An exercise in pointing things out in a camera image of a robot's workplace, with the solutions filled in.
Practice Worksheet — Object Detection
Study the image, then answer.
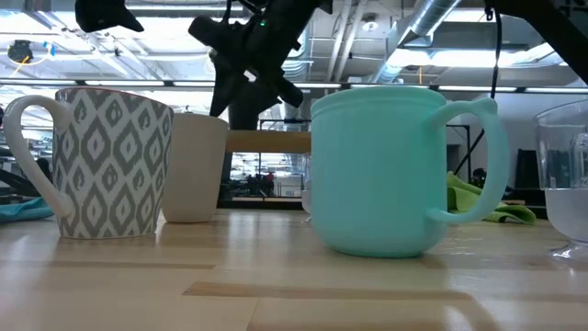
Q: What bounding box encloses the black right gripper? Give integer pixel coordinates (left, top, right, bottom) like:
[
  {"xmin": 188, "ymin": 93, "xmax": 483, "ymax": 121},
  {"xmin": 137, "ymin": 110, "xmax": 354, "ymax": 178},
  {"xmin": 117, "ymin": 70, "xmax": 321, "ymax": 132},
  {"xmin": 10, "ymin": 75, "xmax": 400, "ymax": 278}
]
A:
[{"xmin": 209, "ymin": 0, "xmax": 334, "ymax": 118}]

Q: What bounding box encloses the beige cup without handle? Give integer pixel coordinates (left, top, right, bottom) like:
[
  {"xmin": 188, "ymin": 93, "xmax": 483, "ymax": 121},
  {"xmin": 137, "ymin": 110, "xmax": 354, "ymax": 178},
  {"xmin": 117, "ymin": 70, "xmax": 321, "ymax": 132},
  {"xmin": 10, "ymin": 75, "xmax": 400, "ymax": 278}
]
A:
[{"xmin": 161, "ymin": 111, "xmax": 231, "ymax": 225}]

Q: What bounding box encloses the clear glass tumbler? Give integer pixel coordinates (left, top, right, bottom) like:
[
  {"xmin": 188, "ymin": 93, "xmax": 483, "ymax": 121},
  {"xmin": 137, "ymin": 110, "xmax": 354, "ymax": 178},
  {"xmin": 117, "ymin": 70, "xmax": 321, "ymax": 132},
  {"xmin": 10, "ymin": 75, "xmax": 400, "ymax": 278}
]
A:
[{"xmin": 300, "ymin": 153, "xmax": 315, "ymax": 217}]

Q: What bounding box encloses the teal plastic mug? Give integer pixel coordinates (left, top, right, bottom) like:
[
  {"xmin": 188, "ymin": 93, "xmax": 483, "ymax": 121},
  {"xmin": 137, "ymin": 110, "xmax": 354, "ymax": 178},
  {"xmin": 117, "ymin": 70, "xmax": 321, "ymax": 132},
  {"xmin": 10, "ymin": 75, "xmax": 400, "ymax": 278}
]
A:
[{"xmin": 309, "ymin": 86, "xmax": 512, "ymax": 259}]

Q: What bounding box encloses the grey white patterned mug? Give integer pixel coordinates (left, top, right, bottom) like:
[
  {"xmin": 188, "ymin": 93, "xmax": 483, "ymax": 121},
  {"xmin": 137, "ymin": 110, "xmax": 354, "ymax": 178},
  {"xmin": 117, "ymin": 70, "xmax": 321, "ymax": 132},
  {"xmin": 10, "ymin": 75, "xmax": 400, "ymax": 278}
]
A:
[{"xmin": 1, "ymin": 86, "xmax": 175, "ymax": 241}]

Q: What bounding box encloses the clear glass mug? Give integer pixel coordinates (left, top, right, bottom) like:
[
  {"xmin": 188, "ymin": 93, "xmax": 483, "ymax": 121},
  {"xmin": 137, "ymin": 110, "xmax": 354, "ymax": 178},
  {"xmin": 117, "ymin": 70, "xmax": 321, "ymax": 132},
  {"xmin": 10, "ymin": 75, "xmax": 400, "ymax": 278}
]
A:
[{"xmin": 532, "ymin": 97, "xmax": 588, "ymax": 265}]

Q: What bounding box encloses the wooden shelf with black legs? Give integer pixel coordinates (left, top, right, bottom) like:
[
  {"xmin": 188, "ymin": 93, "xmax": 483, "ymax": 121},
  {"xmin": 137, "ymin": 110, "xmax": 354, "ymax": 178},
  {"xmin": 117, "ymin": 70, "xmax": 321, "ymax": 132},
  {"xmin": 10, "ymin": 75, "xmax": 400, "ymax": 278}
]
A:
[{"xmin": 219, "ymin": 129, "xmax": 314, "ymax": 211}]

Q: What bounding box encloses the blue cloth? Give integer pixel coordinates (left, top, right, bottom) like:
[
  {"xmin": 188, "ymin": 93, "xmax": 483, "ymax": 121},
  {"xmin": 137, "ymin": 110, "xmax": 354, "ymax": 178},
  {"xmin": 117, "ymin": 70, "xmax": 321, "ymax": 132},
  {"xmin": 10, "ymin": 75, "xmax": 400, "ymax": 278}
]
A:
[{"xmin": 0, "ymin": 196, "xmax": 56, "ymax": 224}]

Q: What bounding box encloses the green cloth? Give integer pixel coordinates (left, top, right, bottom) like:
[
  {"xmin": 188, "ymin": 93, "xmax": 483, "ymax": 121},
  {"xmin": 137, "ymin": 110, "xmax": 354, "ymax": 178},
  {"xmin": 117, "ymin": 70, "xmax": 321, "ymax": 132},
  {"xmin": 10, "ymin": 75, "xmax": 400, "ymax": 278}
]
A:
[{"xmin": 446, "ymin": 170, "xmax": 537, "ymax": 226}]

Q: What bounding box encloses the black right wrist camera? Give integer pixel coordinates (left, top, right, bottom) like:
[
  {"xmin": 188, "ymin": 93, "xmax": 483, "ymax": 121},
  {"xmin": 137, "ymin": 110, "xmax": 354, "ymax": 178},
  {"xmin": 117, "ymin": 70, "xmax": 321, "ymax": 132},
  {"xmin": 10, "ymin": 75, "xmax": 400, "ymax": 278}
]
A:
[{"xmin": 187, "ymin": 14, "xmax": 252, "ymax": 56}]

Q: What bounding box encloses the silver ceiling duct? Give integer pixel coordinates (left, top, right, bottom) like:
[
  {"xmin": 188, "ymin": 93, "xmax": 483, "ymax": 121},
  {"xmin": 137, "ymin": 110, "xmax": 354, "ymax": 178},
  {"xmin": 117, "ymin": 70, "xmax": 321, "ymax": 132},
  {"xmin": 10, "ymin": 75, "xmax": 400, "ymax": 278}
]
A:
[{"xmin": 367, "ymin": 0, "xmax": 466, "ymax": 85}]

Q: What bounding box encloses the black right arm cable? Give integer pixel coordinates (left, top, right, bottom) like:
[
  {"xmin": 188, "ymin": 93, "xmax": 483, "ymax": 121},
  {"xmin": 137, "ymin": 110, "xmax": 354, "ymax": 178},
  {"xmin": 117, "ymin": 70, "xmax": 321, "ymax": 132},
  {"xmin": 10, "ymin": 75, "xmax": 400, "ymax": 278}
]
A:
[{"xmin": 485, "ymin": 3, "xmax": 505, "ymax": 100}]

